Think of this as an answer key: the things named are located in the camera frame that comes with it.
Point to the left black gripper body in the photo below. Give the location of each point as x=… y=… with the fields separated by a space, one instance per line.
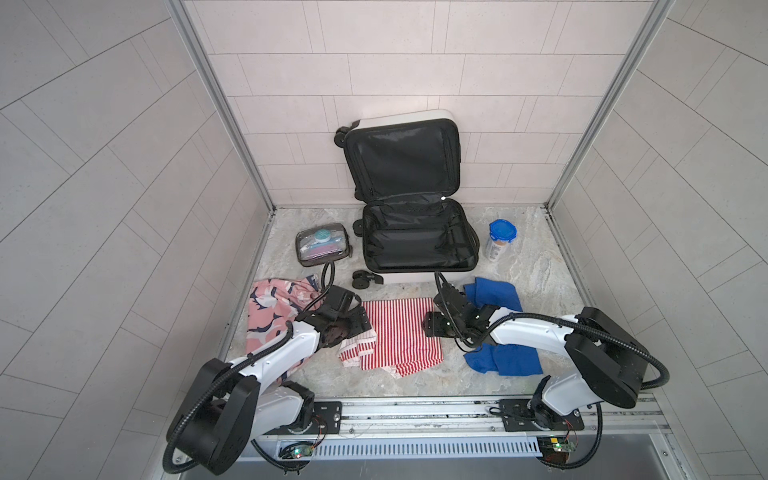
x=349 y=325

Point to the clear toiletry pouch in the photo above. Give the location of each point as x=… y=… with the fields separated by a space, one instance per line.
x=322 y=244

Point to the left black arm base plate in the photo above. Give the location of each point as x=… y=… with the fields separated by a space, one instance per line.
x=325 y=418

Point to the white suitcase black lining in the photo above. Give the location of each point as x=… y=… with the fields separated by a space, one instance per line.
x=406 y=169

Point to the detached black suitcase wheel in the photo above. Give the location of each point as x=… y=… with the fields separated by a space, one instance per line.
x=362 y=279

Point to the aluminium mounting rail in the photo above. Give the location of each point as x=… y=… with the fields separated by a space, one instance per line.
x=401 y=417

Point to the blue lid plastic jar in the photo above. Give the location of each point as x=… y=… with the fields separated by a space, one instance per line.
x=501 y=234

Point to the pink whale print garment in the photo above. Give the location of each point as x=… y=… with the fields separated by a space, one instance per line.
x=277 y=329

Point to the left aluminium corner post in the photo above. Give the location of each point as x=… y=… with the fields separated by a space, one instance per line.
x=183 y=21

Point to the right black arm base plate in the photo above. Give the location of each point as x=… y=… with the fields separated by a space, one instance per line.
x=518 y=416

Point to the aluminium corner post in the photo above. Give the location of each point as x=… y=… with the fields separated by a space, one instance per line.
x=183 y=21
x=644 y=37

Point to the right green circuit board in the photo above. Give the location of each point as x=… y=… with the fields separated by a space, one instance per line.
x=556 y=450

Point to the red white striped garment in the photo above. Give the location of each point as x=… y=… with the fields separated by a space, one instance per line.
x=396 y=342

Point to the white ventilation grille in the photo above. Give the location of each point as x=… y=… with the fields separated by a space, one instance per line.
x=413 y=448

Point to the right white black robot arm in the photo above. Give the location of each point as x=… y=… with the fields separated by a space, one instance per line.
x=607 y=365

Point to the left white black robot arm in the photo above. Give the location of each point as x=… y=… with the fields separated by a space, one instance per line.
x=232 y=403

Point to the right aluminium corner post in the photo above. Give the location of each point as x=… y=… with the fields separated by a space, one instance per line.
x=644 y=37

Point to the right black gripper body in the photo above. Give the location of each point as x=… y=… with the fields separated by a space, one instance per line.
x=438 y=326

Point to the green circuit board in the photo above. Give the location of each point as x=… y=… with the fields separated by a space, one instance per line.
x=556 y=450
x=297 y=451

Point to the left green circuit board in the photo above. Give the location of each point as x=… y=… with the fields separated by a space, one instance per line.
x=297 y=451

